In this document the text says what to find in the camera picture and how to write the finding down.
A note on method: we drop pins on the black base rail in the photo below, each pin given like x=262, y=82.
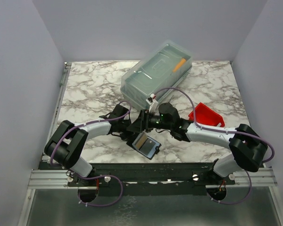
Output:
x=149, y=179

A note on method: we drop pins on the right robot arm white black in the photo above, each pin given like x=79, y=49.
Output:
x=247, y=148

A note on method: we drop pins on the orange tool inside box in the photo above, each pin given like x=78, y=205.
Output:
x=179, y=65

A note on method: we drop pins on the aluminium frame rail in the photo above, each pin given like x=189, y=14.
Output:
x=48, y=179

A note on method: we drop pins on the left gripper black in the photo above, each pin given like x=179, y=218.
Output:
x=127, y=137

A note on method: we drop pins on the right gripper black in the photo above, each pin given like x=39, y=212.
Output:
x=142, y=124

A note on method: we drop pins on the red plastic bin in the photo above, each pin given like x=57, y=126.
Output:
x=206, y=116

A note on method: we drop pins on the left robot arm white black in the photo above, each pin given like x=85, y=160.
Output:
x=66, y=144

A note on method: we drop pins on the clear plastic storage box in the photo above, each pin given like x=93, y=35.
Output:
x=153, y=73

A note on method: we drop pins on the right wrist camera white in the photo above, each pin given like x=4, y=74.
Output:
x=153, y=103

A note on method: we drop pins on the black card holder wallet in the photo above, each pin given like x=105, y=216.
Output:
x=150, y=148

